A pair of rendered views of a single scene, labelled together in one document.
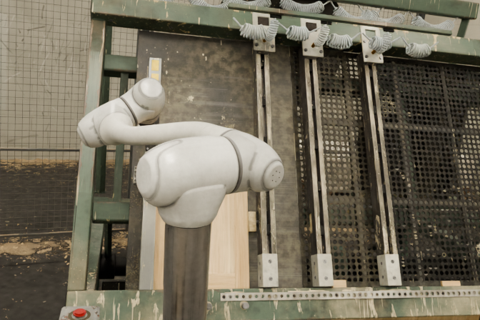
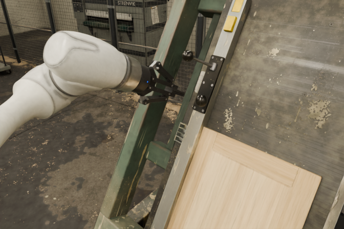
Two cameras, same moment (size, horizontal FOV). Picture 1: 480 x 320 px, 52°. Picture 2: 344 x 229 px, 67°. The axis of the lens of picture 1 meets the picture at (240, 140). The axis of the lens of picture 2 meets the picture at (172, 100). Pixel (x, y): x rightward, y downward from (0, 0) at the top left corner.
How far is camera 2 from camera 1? 1.39 m
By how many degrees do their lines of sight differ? 53
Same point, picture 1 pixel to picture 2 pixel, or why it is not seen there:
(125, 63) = (218, 3)
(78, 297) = (103, 222)
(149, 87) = (50, 48)
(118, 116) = (22, 85)
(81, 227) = (122, 164)
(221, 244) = not seen: outside the picture
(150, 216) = (174, 183)
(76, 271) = (108, 200)
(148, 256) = (160, 222)
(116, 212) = (163, 159)
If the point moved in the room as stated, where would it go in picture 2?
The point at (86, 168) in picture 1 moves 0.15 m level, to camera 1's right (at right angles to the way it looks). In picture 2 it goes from (140, 112) to (160, 129)
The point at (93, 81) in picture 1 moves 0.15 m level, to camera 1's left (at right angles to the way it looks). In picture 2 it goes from (171, 23) to (150, 18)
